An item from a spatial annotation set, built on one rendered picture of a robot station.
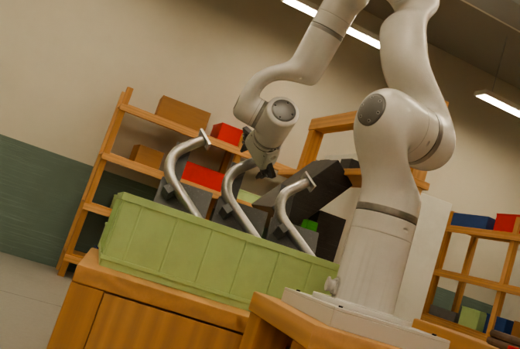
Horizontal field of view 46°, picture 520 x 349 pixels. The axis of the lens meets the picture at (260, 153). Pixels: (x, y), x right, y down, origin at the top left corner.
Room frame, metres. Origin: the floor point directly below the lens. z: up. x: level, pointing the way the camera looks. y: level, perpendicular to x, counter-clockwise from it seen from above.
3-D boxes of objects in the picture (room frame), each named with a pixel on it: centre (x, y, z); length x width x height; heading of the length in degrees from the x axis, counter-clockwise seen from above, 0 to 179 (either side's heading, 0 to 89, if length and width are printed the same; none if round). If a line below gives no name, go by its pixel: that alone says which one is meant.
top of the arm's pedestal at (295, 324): (1.18, -0.27, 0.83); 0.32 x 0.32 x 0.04; 16
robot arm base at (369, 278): (1.18, -0.27, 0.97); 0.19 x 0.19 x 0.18
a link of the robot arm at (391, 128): (1.17, -0.24, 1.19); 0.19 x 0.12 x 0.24; 127
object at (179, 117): (7.48, 0.31, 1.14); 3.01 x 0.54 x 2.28; 109
